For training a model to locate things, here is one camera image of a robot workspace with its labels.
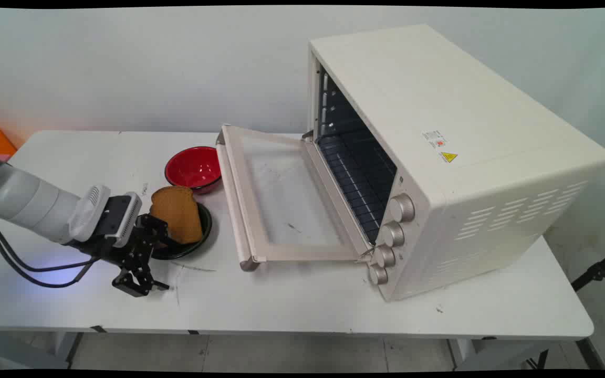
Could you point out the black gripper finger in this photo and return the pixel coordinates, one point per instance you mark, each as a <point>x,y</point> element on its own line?
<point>153,229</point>
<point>137,281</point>

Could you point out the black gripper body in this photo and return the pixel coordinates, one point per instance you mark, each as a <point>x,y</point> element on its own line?
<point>118,231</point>

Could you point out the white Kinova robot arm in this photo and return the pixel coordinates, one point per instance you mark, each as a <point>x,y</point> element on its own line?
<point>29,202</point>

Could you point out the brown bread slice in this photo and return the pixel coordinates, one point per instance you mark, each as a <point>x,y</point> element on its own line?
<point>177,212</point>

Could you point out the black round plate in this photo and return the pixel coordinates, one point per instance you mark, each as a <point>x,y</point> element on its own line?
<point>197,239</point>

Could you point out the red bowl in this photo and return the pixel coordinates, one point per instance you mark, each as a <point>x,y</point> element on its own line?
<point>193,168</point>

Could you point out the glass oven door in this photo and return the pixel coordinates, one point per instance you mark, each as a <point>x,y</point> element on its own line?
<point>281,194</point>

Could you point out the silver oven knob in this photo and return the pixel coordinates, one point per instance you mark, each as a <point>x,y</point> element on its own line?
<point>402,208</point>
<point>393,234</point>
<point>385,256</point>
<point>378,274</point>

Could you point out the white toaster oven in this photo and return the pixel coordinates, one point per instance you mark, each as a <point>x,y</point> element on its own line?
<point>455,157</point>

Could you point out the black tripod stand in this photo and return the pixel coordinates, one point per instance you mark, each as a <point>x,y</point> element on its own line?
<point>596,273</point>

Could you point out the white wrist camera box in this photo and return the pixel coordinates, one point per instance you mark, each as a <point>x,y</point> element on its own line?
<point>121,218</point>

